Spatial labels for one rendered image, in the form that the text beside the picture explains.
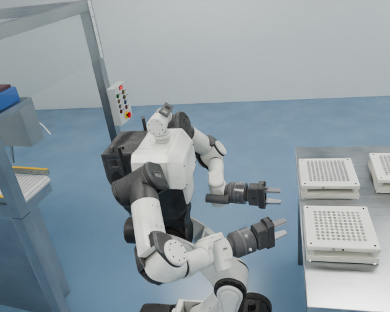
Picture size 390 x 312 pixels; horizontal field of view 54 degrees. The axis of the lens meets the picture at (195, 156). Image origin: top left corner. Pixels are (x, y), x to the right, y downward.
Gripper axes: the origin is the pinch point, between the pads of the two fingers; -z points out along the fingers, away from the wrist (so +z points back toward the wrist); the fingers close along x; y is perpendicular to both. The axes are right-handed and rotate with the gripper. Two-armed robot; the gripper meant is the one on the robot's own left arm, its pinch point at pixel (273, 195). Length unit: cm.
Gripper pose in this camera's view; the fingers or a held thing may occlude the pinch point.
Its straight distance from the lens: 154.9
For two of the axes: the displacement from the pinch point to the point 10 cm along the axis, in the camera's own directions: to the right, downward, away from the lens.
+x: 1.2, 8.7, 4.7
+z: -9.4, -0.5, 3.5
